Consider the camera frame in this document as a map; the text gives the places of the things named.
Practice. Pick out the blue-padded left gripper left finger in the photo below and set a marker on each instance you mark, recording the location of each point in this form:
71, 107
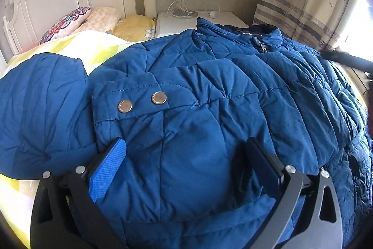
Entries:
65, 212

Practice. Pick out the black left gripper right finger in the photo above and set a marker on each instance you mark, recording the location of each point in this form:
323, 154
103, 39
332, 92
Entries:
306, 213

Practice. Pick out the blue quilted down jacket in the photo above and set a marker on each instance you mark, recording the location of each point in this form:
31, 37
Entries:
185, 105

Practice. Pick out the yellow white checkered bedsheet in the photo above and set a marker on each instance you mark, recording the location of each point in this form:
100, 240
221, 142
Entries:
17, 197

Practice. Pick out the colourful patterned pillow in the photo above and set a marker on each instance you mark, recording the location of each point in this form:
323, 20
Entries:
66, 25

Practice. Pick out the peach patterned pillow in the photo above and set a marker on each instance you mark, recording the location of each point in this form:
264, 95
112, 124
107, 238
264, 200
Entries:
101, 19

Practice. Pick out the yellow pillow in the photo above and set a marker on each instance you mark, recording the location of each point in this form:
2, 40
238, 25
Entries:
135, 28

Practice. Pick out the white bedside table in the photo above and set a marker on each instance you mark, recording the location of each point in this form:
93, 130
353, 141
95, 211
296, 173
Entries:
170, 25

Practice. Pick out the silver floor lamp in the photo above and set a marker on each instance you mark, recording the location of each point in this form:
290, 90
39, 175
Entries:
179, 9

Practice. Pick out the white charger with cable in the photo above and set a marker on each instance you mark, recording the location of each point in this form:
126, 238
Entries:
210, 13

